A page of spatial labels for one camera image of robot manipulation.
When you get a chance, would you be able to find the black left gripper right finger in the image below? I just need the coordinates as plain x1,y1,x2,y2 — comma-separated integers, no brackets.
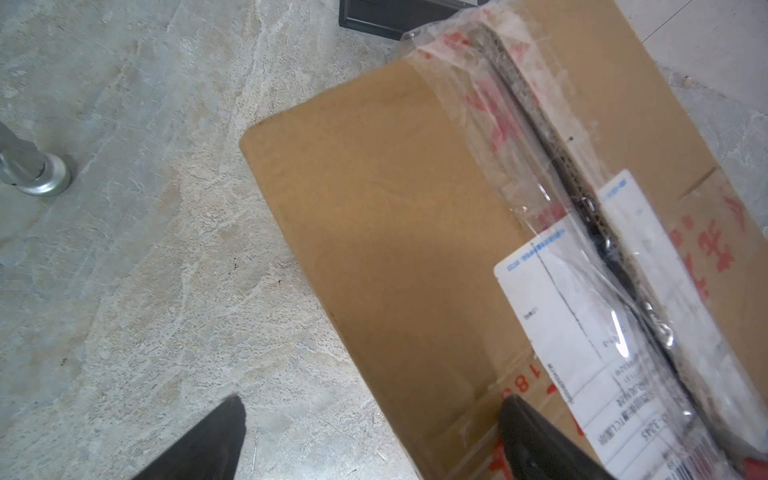
498,394,614,480

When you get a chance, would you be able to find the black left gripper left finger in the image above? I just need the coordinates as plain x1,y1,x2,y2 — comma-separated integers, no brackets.
134,395,246,480

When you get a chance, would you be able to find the red utility knife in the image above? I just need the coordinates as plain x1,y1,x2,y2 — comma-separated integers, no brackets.
743,458,768,480

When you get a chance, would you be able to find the brown cardboard express box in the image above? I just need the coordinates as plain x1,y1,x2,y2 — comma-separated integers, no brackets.
240,1,767,479

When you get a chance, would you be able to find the black white chessboard case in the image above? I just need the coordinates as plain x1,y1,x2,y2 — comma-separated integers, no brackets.
338,0,486,40

